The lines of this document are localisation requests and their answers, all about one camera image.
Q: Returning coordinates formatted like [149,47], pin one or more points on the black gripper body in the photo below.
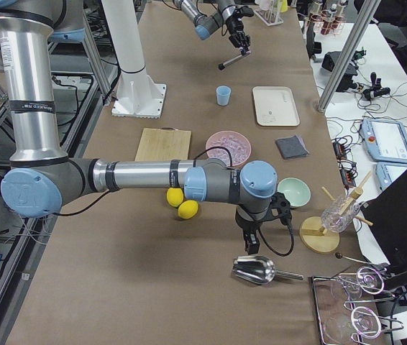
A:
[248,226]
[234,25]

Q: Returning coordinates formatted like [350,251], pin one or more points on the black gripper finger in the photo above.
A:
[239,43]
[251,242]
[246,43]

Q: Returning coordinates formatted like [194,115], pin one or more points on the steel muddler black tip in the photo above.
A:
[233,60]

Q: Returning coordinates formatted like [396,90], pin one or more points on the light blue plastic cup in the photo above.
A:
[223,94]

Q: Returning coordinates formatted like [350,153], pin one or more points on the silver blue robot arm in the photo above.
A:
[204,25]
[43,178]

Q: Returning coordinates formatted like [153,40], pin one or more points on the steel ice scoop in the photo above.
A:
[260,270]

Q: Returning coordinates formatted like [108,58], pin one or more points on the pink plastic cup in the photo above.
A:
[265,5]

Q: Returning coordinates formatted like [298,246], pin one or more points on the yellow plastic cup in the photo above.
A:
[283,5]

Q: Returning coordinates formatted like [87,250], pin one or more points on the wooden cup tree stand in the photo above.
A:
[316,237]

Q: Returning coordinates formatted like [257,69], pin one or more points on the clear ice cubes pile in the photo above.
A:
[232,145]

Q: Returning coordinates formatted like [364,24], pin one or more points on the light green bowl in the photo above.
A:
[295,191]

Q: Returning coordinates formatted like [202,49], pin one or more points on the yellow lemon farther out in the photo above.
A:
[188,209]

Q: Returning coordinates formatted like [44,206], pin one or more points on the cream rabbit tray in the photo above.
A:
[275,106]

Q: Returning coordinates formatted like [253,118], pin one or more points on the pink bowl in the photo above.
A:
[239,143]

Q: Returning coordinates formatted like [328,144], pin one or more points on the yellow lemon nearer board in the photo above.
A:
[174,197]

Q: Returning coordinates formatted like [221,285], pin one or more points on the grey folded cloth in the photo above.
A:
[292,147]

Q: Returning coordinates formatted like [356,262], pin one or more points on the wooden ball stirrer stick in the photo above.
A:
[339,255]

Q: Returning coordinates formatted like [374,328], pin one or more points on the clear glass mug on stand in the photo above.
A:
[340,213]

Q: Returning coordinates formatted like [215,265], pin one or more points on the wooden cutting board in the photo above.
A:
[163,145]

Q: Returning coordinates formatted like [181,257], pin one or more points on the upper hanging wine glass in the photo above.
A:
[353,286]

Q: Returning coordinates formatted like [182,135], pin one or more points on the hanging wine glass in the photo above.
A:
[354,327]
[353,286]

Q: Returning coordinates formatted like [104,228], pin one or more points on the lower hanging wine glass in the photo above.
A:
[354,327]

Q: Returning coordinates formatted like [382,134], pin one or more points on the lower blue teach pendant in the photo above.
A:
[388,172]

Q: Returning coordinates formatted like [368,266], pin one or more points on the blue teach pendant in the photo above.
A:
[388,172]
[385,140]

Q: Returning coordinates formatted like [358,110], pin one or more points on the upper blue teach pendant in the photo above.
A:
[385,140]

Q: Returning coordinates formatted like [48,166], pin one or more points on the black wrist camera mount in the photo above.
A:
[279,208]

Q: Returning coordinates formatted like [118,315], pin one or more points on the white wire cup rack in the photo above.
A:
[271,17]

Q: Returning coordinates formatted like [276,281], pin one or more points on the aluminium frame post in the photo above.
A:
[363,19]

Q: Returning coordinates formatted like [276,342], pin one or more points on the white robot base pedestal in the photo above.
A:
[137,95]

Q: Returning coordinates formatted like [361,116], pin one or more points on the black wire glass rack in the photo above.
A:
[326,305]

